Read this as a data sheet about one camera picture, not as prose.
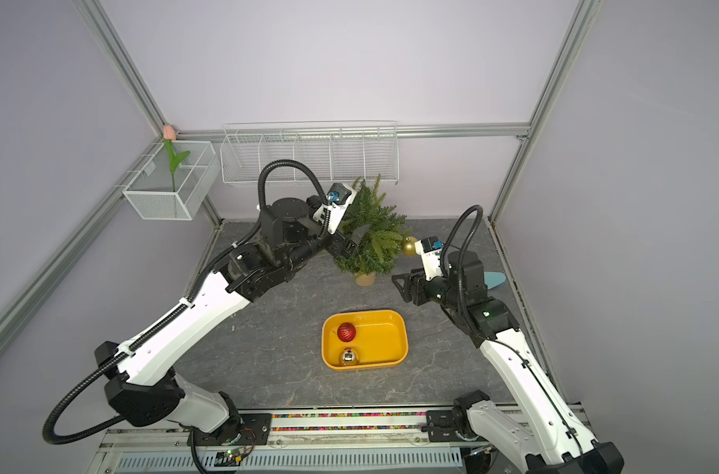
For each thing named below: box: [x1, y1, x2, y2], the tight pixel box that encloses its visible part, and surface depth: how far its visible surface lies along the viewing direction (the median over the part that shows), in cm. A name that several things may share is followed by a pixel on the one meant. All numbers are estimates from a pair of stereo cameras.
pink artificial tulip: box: [162, 124, 191, 193], surface depth 92 cm
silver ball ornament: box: [341, 347, 356, 365], surface depth 83 cm
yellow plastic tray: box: [320, 309, 409, 370], surface depth 89 cm
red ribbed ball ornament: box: [336, 321, 357, 343], surface depth 88 cm
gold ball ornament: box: [400, 236, 418, 257], surface depth 86 cm
